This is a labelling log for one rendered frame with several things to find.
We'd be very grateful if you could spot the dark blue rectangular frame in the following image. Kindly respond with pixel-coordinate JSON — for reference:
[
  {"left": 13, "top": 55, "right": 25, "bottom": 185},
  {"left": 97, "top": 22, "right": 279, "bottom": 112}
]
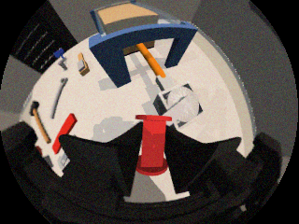
[{"left": 89, "top": 23, "right": 197, "bottom": 87}]

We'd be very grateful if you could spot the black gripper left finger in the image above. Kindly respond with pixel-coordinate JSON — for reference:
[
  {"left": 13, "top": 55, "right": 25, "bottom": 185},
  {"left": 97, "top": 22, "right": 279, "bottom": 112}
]
[{"left": 59, "top": 120, "right": 143, "bottom": 198}]

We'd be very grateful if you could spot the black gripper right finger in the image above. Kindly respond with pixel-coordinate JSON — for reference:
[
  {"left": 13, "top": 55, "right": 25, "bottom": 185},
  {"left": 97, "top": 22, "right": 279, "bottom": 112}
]
[{"left": 164, "top": 124, "right": 242, "bottom": 195}]

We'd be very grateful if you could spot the red flat bar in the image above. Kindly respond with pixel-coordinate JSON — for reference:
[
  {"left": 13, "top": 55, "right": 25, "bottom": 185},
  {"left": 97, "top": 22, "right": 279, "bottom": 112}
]
[{"left": 52, "top": 113, "right": 77, "bottom": 154}]

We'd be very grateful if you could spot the black-headed mallet with wooden handle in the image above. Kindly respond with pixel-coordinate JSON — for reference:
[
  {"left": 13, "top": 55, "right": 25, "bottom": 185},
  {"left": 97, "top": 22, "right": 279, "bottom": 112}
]
[{"left": 29, "top": 101, "right": 51, "bottom": 145}]

